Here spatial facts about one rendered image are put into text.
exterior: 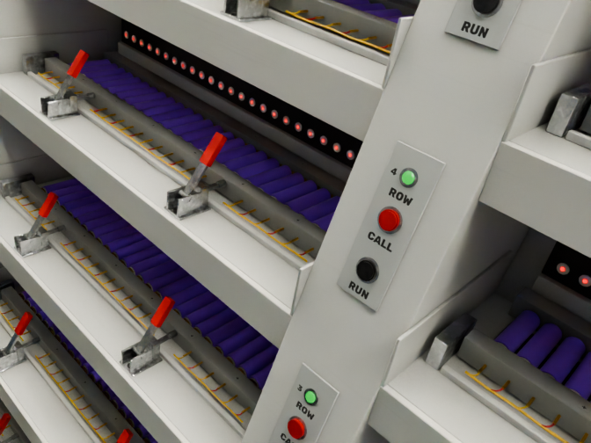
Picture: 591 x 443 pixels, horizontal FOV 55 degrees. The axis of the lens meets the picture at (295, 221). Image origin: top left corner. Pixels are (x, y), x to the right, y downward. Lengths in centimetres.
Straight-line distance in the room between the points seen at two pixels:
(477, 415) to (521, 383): 4
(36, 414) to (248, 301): 47
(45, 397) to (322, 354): 55
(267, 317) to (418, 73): 24
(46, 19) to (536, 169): 74
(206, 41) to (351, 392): 34
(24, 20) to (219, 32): 44
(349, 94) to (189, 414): 38
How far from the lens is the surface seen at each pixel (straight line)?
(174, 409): 65
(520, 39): 39
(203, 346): 68
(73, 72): 78
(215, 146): 58
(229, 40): 53
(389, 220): 41
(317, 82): 46
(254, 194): 59
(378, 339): 44
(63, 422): 90
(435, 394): 46
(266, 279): 51
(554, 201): 38
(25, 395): 94
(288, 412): 51
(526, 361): 49
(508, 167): 39
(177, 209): 58
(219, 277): 54
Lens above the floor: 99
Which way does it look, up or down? 20 degrees down
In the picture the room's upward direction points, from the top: 21 degrees clockwise
